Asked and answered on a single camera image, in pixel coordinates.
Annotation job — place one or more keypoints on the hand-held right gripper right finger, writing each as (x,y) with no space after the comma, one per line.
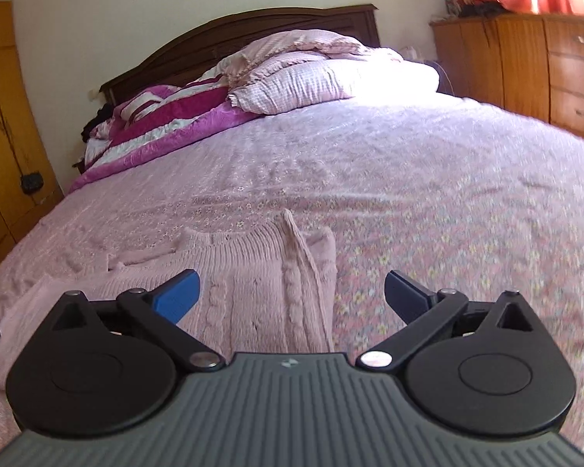
(406,296)

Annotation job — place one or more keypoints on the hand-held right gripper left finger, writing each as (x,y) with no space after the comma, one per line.
(177,296)

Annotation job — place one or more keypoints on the pink knit sweater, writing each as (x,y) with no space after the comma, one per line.
(253,282)

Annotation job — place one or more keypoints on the pink floral bedspread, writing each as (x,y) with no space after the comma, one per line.
(394,165)

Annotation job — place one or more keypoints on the small black handbag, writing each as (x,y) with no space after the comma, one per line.
(32,182)

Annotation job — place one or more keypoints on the magenta and white blanket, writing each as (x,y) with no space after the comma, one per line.
(175,116)

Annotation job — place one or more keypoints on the black clothing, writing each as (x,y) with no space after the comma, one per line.
(97,121)

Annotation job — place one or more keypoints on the wooden wardrobe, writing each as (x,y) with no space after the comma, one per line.
(5,131)

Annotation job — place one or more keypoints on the checkered white pillow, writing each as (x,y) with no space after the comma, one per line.
(331,82)

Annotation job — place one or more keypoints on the wooden dresser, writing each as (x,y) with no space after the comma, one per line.
(525,63)

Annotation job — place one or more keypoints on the dark wooden headboard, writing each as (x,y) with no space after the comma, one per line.
(214,34)

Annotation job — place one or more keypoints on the pink ruffled quilt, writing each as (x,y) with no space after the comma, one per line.
(311,44)

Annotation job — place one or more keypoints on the dark item on dresser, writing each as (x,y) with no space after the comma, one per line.
(484,9)

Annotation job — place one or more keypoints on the row of books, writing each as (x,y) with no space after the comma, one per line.
(457,0)

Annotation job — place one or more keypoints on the wall socket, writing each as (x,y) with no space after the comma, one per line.
(94,94)

